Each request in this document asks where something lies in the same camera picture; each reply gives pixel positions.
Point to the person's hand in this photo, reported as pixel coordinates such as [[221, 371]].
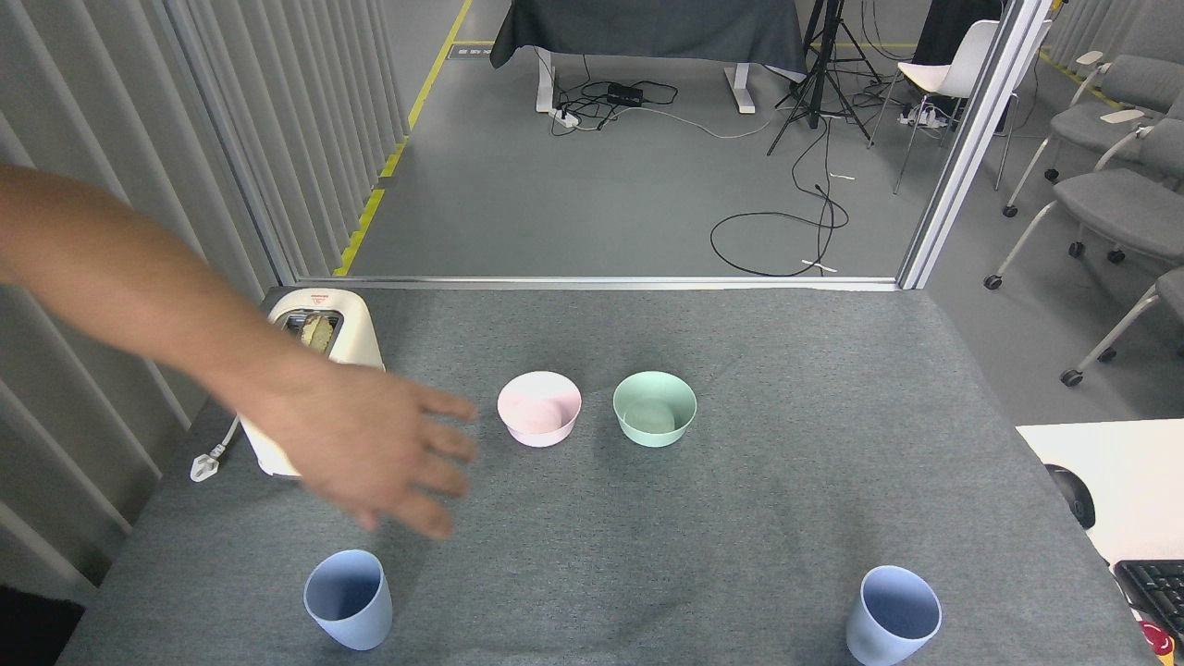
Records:
[[370, 435]]

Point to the pink bowl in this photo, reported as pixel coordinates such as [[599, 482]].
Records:
[[539, 409]]

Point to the dark grey table cloth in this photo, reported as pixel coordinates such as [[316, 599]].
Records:
[[647, 28]]

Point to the green bowl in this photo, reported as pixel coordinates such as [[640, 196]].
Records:
[[655, 409]]

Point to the grey office chair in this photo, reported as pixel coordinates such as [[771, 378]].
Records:
[[1124, 328], [1119, 208], [1128, 88]]

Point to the black power adapter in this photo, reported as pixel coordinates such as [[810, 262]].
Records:
[[625, 93]]

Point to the white chair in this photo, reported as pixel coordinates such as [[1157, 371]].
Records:
[[943, 72]]

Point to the silver frame post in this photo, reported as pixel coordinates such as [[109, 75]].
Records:
[[971, 139], [231, 148]]

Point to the cream toaster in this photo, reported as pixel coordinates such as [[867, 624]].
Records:
[[356, 326]]

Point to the silver frame rail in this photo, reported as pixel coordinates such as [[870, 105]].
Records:
[[601, 282]]

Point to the white table leg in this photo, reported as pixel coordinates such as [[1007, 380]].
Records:
[[546, 83], [740, 91]]

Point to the white power strip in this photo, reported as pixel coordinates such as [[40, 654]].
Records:
[[565, 117]]

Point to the white desk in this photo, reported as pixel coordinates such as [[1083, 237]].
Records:
[[1128, 481]]

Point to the blue cup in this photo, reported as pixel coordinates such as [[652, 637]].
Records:
[[348, 601], [890, 620]]

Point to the person's forearm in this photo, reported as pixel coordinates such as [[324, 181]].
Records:
[[111, 259]]

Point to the black keyboard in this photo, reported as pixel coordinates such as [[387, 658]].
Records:
[[1156, 587]]

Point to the bread slice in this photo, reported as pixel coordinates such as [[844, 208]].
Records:
[[321, 333]]

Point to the black tripod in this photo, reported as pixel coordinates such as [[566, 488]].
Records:
[[820, 65]]

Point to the black computer mouse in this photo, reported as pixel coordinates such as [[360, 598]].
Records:
[[1073, 495]]

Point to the red round object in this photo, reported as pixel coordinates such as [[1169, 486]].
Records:
[[1156, 638]]

